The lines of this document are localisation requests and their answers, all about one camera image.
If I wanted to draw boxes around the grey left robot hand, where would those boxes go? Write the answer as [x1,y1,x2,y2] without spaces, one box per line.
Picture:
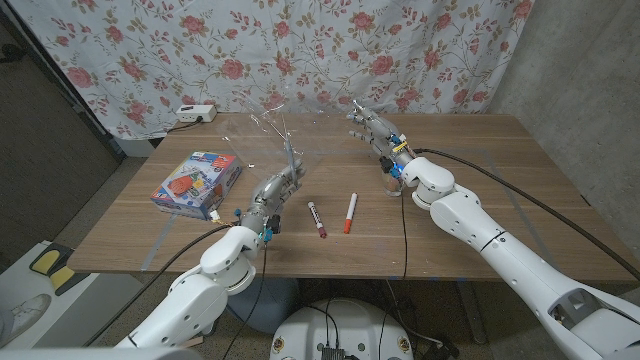
[238,158,307,235]

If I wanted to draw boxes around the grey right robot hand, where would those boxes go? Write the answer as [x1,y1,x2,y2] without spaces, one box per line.
[346,99,416,174]

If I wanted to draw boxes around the grey and orange scissors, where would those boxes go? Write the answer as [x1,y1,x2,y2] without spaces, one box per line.
[280,113,306,194]

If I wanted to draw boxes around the white marker dark red cap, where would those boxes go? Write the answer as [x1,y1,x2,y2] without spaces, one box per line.
[307,201,328,240]

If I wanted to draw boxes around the clear plastic bag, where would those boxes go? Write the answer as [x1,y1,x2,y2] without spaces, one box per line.
[214,89,326,191]

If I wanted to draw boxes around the colourful printed package box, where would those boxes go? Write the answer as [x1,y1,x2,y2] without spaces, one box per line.
[149,151,243,221]

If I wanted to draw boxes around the clear drinking glass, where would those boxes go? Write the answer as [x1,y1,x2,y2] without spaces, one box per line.
[382,169,405,198]

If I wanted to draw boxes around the white marker orange cap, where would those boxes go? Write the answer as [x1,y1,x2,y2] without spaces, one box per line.
[343,192,359,235]

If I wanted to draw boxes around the white power strip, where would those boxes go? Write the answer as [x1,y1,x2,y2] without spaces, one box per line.
[174,103,219,124]

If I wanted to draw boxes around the floral print curtain backdrop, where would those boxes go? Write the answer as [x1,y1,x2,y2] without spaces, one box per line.
[7,0,536,141]

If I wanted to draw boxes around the clear tape strip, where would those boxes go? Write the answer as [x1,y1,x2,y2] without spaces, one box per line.
[141,214,177,272]

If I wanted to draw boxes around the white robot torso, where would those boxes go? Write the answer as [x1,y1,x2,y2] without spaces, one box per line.
[269,298,415,360]

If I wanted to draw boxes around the grey table leg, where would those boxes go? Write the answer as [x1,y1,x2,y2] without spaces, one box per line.
[452,279,489,346]

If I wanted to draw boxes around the black plug on floor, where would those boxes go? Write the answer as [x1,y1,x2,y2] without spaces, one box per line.
[422,338,461,360]

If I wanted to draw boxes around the yellow and black floor object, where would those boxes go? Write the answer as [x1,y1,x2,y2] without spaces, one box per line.
[28,242,91,297]

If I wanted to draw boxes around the white floor platform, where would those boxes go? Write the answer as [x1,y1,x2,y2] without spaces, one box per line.
[0,239,144,351]

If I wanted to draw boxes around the white sneaker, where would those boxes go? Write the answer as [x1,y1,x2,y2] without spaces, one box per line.
[0,293,53,346]

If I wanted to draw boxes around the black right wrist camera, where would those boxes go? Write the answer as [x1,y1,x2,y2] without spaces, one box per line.
[377,154,404,180]

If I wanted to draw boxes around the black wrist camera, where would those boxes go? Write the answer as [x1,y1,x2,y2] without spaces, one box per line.
[264,214,282,244]
[377,154,404,180]

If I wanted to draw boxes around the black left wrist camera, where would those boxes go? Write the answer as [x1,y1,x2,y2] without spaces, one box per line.
[264,214,282,244]

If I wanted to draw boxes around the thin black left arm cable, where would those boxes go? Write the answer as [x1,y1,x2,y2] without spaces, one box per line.
[222,238,269,359]

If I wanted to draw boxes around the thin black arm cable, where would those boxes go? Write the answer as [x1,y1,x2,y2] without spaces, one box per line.
[222,238,269,359]
[398,192,409,280]

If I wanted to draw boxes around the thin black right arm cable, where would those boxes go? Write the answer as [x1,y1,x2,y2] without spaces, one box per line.
[398,192,409,280]

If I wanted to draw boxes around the black power strip cord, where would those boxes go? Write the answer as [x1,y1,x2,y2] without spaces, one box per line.
[166,116,205,134]

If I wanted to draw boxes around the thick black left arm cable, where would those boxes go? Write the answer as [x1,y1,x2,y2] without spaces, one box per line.
[82,222,237,347]

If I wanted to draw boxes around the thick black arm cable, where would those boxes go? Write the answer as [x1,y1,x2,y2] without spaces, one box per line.
[412,147,640,281]
[82,222,237,347]

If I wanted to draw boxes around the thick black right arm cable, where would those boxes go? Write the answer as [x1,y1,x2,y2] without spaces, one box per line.
[412,147,640,281]

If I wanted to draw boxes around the dark perforated wall panel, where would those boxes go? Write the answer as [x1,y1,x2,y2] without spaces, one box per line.
[0,9,126,271]

